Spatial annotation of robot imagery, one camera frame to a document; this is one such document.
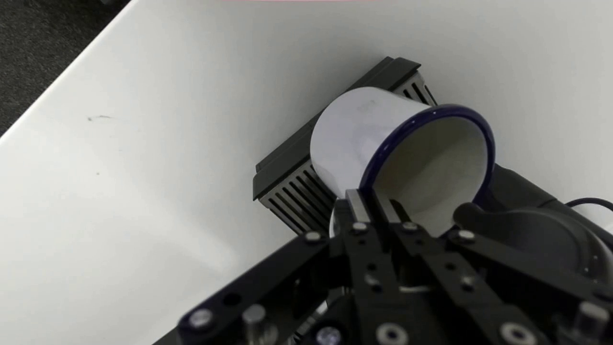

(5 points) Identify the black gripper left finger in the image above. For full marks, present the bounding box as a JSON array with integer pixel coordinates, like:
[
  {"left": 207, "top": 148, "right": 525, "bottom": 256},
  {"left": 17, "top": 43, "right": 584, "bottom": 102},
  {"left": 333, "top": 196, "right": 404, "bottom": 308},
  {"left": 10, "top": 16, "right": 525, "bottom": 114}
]
[{"left": 151, "top": 189, "right": 410, "bottom": 345}]

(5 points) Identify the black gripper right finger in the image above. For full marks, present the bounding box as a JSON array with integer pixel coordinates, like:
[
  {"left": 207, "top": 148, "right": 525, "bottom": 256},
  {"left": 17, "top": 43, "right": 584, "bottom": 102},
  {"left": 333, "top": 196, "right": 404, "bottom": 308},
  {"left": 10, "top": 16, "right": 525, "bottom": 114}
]
[{"left": 376, "top": 191, "right": 613, "bottom": 345}]

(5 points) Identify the black coffee maker cable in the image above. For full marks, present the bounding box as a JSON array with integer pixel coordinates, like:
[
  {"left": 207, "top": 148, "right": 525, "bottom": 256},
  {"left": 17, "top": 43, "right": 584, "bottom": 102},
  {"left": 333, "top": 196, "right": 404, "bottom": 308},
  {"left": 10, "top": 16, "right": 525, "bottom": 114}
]
[{"left": 563, "top": 196, "right": 613, "bottom": 216}]

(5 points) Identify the white enamel cup blue rim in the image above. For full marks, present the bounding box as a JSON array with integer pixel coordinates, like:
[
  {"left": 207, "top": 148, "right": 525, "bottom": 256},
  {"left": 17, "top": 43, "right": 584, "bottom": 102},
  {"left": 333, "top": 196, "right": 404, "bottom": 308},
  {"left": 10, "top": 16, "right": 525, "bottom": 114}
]
[{"left": 309, "top": 85, "right": 498, "bottom": 240}]

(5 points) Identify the black coffee maker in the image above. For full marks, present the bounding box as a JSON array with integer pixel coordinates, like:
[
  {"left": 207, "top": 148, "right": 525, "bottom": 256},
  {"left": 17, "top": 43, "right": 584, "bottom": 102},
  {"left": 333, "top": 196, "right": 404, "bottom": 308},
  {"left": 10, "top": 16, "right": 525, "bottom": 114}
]
[{"left": 251, "top": 56, "right": 613, "bottom": 304}]

